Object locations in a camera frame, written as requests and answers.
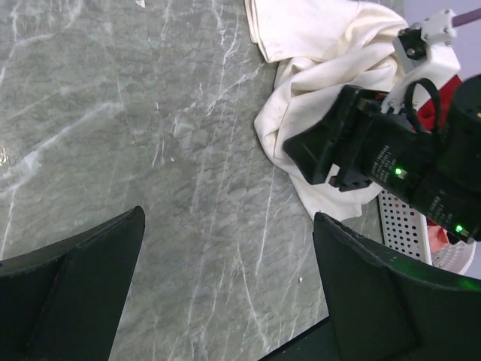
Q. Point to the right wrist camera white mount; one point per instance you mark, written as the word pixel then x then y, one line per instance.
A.
pixel 425 51

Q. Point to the white laundry basket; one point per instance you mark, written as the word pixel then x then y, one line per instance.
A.
pixel 406 231

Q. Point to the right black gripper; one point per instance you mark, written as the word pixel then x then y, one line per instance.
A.
pixel 330 151

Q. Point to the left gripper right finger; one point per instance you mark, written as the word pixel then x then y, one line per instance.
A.
pixel 384 305

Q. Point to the white t shirt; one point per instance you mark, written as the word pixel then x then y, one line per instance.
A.
pixel 319 47

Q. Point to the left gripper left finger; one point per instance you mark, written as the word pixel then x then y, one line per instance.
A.
pixel 64 301

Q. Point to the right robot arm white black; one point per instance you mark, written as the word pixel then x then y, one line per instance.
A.
pixel 436 172

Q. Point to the pink t shirt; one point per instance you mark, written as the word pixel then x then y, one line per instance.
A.
pixel 438 237

